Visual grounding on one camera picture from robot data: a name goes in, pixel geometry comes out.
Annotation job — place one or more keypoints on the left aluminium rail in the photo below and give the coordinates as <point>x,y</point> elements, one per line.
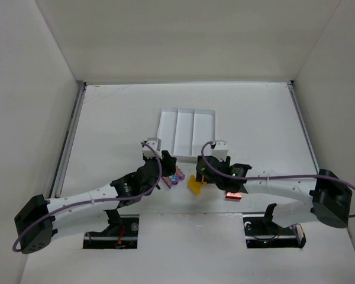
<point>61,169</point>

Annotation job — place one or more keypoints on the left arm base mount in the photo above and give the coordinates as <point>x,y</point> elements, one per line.
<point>121,233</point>

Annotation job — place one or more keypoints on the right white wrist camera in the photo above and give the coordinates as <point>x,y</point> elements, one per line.
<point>219,150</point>

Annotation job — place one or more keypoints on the yellow lego bricks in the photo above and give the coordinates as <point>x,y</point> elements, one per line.
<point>195,186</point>

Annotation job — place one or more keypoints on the right aluminium rail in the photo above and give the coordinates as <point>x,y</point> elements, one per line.
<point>290,85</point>

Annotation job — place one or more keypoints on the purple lego stack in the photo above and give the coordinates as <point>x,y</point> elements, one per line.
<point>174,179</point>

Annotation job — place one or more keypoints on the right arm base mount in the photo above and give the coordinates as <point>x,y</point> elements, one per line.
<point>261,232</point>

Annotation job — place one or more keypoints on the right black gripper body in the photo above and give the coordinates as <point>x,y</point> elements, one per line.
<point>203,166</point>

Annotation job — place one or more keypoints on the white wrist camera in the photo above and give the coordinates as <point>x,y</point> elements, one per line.
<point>219,150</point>
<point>151,148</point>

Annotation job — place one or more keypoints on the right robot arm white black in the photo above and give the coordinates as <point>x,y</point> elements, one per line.
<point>320,197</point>

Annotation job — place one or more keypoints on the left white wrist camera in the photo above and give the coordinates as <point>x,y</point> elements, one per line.
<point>151,148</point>

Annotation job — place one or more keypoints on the red lego stack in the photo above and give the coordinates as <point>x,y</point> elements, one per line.
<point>233,196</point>

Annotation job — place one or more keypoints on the white three-compartment tray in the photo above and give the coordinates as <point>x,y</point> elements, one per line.
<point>183,131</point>

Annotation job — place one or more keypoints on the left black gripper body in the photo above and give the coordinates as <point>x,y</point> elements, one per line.
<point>168,164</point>

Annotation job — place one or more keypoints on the aluminium rail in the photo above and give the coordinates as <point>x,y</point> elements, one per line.
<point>61,169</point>
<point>290,85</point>

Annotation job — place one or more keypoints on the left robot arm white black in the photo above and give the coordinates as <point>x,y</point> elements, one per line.
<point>40,220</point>

